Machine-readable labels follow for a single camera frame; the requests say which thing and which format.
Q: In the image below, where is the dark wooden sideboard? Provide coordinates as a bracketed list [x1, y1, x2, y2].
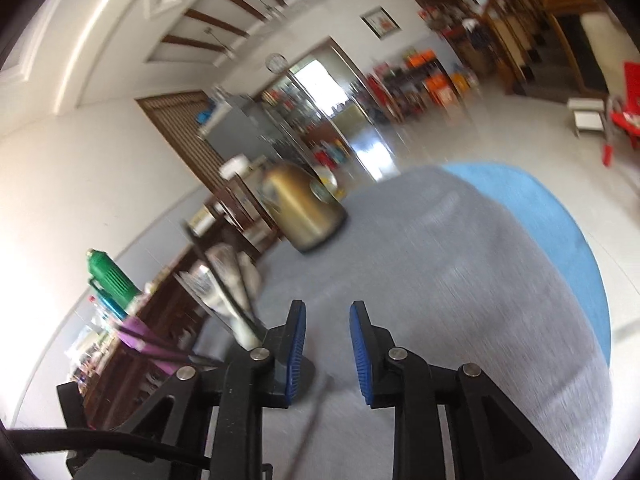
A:
[81, 199, 281, 430]

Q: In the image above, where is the white plastic spoon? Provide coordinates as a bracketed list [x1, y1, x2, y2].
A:
[236, 252, 262, 318]

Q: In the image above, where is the bronze electric kettle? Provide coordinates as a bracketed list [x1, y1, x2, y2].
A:
[257, 162, 347, 252]

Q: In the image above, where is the grey refrigerator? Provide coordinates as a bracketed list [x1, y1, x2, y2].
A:
[196, 96, 305, 165]

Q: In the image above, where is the red plastic child chair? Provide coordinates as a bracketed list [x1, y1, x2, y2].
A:
[602, 61, 640, 167]

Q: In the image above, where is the dark chopstick five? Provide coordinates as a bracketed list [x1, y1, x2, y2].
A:
[178, 219, 266, 350]

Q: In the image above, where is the small white step stool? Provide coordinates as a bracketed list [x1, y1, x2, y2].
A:
[566, 98, 605, 138]

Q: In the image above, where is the grey table cloth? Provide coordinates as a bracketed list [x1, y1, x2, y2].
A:
[255, 165, 612, 479]

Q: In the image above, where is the dark chopstick six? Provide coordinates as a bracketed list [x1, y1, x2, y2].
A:
[147, 336, 224, 367]

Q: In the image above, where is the round wall clock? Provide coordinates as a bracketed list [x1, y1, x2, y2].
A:
[265, 53, 288, 74]

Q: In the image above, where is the green thermos jug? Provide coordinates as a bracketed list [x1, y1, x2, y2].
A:
[87, 249, 141, 310]

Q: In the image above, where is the purple thermos bottle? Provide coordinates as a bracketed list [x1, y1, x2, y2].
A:
[117, 315, 162, 356]

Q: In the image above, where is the steel bowl in plastic bag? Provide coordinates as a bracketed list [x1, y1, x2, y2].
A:
[178, 243, 251, 327]

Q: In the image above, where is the framed wall picture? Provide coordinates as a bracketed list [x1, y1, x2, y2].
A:
[360, 6, 400, 40]

